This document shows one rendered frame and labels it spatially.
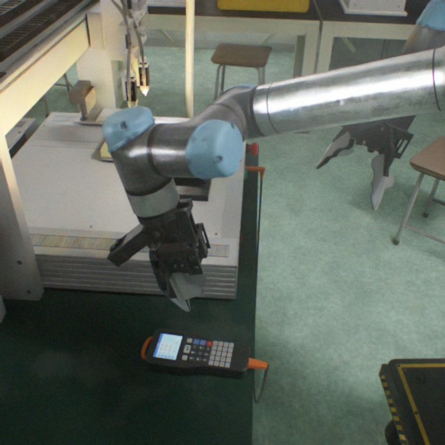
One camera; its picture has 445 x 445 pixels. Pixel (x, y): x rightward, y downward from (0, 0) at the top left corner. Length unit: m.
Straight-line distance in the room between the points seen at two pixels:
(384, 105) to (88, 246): 0.69
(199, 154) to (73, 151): 0.89
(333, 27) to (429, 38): 2.49
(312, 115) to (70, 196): 0.75
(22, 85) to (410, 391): 1.27
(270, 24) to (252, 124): 2.67
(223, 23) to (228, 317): 2.55
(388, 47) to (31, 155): 3.98
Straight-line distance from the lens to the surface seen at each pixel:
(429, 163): 2.41
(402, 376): 1.62
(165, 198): 0.75
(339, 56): 4.97
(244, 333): 1.05
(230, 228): 1.14
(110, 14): 1.42
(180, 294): 0.87
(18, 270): 1.13
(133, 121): 0.70
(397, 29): 3.50
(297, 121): 0.72
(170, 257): 0.80
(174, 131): 0.67
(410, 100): 0.67
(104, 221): 1.18
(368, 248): 2.58
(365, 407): 1.92
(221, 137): 0.64
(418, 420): 1.54
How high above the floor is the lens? 1.53
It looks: 36 degrees down
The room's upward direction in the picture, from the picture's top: 2 degrees clockwise
